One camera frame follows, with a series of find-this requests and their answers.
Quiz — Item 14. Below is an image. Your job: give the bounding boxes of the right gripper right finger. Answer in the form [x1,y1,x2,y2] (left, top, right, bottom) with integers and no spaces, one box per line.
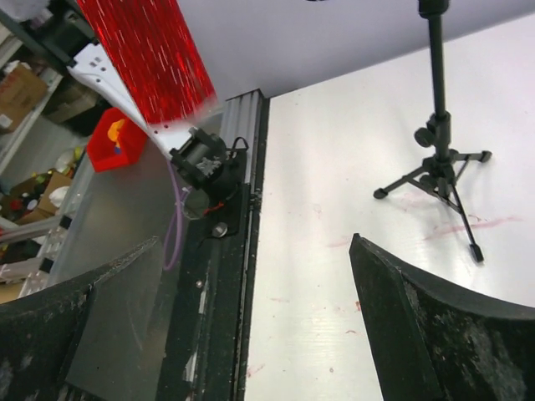
[349,235,534,400]

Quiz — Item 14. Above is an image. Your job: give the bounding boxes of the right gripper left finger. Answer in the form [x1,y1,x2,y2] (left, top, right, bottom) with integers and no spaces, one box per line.
[1,237,176,400]

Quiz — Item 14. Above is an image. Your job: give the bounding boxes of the black tripod microphone stand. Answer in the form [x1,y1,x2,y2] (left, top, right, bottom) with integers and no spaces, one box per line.
[373,0,492,263]

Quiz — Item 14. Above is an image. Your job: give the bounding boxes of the red glitter microphone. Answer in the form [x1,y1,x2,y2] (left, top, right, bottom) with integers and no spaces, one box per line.
[79,0,217,124]

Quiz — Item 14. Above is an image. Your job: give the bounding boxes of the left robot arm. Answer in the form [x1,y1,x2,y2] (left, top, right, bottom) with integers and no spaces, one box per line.
[67,1,245,218]

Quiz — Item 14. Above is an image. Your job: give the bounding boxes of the red plastic bin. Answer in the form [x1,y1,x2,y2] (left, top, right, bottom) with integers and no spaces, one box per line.
[86,108,148,173]

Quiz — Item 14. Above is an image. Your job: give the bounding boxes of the cardboard box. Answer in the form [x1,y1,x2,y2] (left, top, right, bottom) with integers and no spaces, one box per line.
[1,63,48,135]

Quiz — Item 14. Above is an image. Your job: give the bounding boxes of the black mounting rail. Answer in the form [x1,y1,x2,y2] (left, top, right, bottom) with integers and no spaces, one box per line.
[155,97,270,400]

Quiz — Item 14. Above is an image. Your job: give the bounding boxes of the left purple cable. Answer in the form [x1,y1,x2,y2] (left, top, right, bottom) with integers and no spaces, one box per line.
[162,160,193,271]

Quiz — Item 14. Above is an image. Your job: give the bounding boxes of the aluminium frame rail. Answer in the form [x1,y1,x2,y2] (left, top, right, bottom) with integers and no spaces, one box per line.
[220,89,265,190]

